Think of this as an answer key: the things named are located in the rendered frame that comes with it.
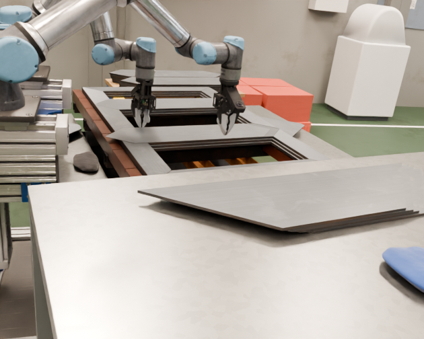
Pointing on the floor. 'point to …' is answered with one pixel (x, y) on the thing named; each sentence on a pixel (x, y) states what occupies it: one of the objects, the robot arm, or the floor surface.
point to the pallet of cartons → (278, 99)
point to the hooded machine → (368, 64)
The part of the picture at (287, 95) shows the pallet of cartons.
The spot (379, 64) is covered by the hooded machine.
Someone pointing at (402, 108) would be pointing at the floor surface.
